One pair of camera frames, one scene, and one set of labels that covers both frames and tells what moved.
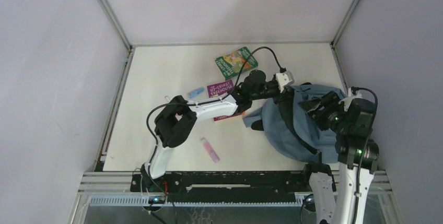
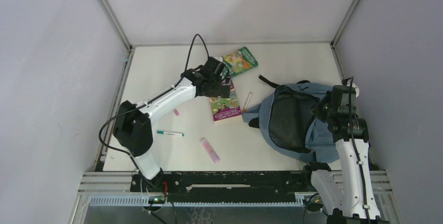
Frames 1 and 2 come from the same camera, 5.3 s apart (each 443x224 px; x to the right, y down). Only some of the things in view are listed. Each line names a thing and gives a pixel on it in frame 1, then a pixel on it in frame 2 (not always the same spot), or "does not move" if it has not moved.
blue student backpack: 291,129 does not move
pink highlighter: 211,152 does not move
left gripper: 279,95 to 223,92
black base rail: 224,187 does not move
